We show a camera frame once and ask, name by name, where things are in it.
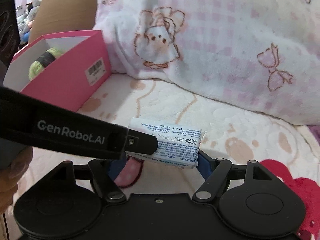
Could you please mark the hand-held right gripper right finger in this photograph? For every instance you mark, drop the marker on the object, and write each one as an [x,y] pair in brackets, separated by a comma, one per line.
[205,165]

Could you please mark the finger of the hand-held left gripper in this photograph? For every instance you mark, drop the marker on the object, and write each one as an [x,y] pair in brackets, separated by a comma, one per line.
[142,142]

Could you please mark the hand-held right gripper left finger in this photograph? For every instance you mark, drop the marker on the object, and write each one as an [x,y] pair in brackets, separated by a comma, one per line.
[117,168]

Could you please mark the white tissue pack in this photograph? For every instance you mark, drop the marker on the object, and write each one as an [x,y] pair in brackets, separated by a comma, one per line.
[175,142]

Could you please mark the pink cardboard box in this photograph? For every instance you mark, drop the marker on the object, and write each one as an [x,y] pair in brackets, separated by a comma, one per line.
[75,80]

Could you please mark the green yarn ball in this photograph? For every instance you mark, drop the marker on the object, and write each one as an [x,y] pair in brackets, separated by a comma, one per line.
[37,67]

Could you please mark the brown pillow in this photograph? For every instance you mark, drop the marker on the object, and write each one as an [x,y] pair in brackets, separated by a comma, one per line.
[57,10]

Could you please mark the pink plaid pillow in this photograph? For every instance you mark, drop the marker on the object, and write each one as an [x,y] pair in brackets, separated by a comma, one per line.
[225,42]

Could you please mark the grey stuffed toy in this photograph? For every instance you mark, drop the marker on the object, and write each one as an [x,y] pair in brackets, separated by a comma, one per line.
[33,10]

